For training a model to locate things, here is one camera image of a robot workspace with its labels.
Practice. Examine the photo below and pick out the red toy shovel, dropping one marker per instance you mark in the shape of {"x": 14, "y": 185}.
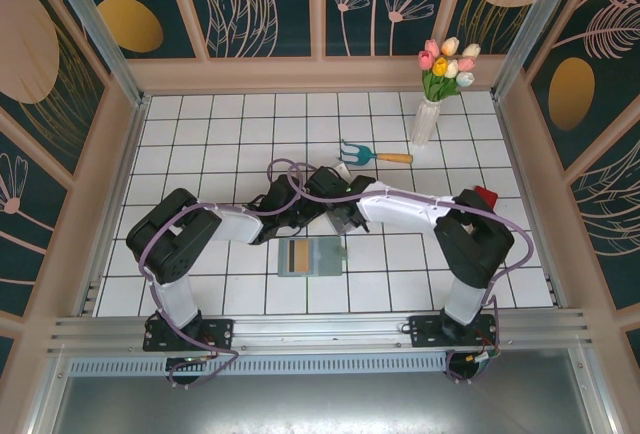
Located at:
{"x": 489, "y": 195}

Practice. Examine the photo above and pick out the white ribbed vase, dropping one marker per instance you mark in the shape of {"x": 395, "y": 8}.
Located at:
{"x": 425, "y": 121}

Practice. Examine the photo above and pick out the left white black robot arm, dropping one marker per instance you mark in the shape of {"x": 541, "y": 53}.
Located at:
{"x": 175, "y": 299}

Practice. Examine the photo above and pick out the gold credit card black stripe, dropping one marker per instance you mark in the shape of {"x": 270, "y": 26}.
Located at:
{"x": 300, "y": 256}

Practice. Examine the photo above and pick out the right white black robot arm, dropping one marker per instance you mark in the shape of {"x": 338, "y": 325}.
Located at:
{"x": 400, "y": 209}

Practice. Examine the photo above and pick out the aluminium frame post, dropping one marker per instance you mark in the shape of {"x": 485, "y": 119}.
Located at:
{"x": 535, "y": 29}
{"x": 95, "y": 29}

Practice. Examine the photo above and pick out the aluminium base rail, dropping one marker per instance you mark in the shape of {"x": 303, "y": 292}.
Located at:
{"x": 320, "y": 331}

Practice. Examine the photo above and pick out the pastel tulip bouquet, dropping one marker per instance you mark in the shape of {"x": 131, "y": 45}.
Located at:
{"x": 447, "y": 66}

